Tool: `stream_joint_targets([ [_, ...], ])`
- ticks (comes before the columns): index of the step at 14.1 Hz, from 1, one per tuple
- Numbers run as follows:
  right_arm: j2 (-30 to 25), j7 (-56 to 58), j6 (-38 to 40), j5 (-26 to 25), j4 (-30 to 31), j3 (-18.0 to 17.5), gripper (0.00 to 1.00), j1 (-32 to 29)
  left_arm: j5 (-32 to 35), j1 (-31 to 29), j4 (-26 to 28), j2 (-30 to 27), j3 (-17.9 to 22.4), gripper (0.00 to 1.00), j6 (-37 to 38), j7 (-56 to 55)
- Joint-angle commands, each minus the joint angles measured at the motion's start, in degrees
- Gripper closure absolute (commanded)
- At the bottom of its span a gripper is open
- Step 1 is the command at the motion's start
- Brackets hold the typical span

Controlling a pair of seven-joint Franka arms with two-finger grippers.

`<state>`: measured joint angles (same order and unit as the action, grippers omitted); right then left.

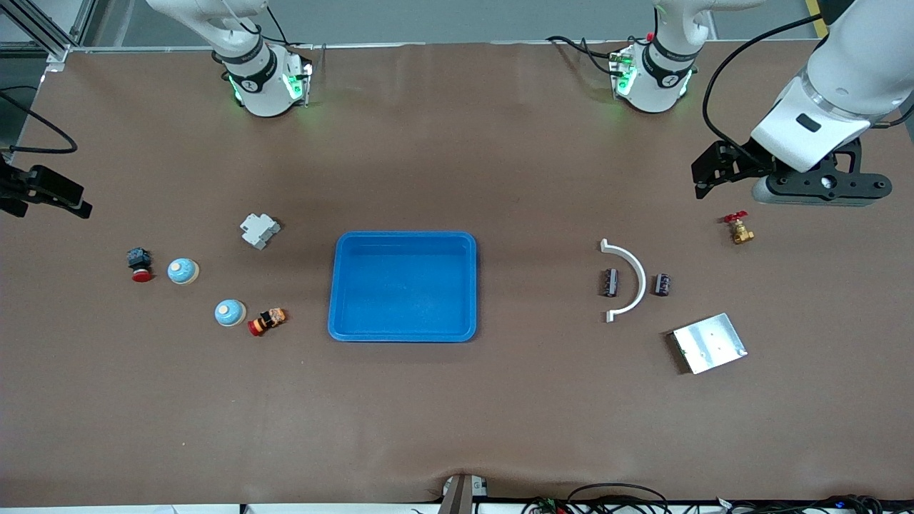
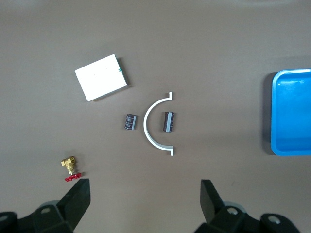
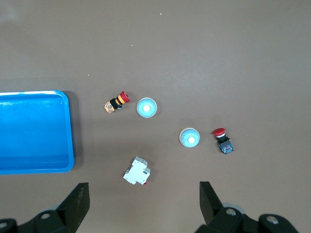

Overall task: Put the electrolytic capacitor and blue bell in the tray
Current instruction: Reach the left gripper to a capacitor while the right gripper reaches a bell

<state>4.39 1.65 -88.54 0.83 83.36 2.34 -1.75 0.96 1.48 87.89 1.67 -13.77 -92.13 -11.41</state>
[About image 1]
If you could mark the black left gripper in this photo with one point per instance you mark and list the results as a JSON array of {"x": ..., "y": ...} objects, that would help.
[{"x": 742, "y": 163}]

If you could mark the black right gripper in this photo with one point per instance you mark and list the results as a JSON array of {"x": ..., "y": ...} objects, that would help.
[{"x": 16, "y": 187}]

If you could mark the blue bell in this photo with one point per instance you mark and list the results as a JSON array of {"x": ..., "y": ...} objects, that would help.
[
  {"x": 230, "y": 313},
  {"x": 183, "y": 271}
]

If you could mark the black terminal block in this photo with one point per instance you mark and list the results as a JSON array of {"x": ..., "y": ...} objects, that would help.
[{"x": 610, "y": 283}]

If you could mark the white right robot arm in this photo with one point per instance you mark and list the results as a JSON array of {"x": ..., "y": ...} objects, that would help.
[{"x": 260, "y": 78}]

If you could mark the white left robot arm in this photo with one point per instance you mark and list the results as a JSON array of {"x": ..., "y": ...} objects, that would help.
[{"x": 850, "y": 78}]

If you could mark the blue plastic tray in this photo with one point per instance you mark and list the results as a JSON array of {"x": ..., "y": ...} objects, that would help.
[{"x": 428, "y": 271}]

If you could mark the red pushbutton black body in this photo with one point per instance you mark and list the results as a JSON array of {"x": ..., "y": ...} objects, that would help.
[{"x": 140, "y": 258}]

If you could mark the silver metal plate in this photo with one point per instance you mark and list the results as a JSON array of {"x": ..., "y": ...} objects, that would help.
[{"x": 710, "y": 344}]

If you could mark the white circuit breaker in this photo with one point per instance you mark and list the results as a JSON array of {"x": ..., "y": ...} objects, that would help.
[{"x": 259, "y": 230}]

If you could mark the red emergency stop orange body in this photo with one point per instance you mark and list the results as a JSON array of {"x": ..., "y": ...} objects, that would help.
[{"x": 268, "y": 321}]

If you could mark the white curved plastic bracket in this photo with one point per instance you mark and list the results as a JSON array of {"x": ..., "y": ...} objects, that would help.
[{"x": 643, "y": 282}]

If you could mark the aluminium frame profile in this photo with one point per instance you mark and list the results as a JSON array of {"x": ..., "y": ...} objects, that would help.
[{"x": 58, "y": 51}]

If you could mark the grey metal table bracket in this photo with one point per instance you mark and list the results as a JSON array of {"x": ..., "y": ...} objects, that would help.
[{"x": 460, "y": 496}]

